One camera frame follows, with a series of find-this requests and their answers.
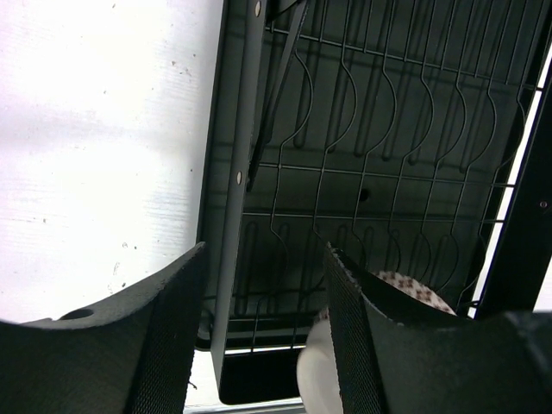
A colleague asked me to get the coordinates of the brown patterned white bowl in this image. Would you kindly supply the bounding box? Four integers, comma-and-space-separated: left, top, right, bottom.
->
296, 271, 455, 414

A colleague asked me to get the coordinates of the black dish rack tray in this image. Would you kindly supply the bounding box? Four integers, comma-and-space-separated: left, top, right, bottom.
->
198, 1, 551, 405

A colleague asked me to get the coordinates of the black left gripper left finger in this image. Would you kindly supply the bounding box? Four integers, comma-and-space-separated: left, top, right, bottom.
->
1, 243, 207, 413

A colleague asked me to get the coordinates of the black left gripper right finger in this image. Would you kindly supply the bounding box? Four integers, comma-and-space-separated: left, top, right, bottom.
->
323, 245, 551, 413

